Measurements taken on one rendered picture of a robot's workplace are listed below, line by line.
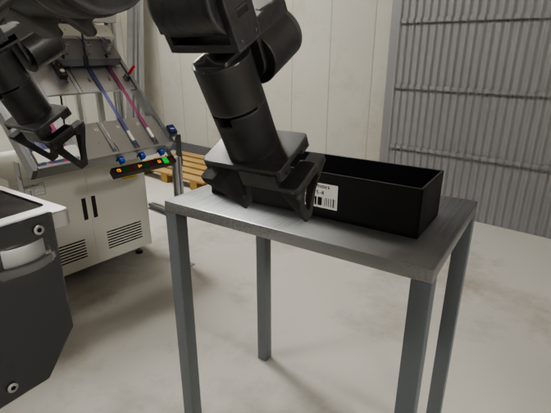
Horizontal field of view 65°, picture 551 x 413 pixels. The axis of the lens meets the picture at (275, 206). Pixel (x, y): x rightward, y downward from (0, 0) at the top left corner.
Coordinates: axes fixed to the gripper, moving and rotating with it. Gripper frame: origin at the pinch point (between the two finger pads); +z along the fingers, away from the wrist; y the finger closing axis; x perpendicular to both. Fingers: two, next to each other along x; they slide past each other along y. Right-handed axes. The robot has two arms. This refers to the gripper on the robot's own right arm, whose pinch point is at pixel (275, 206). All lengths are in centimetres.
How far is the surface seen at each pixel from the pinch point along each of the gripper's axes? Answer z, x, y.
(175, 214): 35, -19, 53
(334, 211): 35.6, -31.6, 12.6
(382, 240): 35.9, -26.5, -0.6
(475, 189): 196, -214, 13
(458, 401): 132, -38, -15
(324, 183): 30.2, -34.4, 15.6
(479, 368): 142, -58, -19
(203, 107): 183, -268, 305
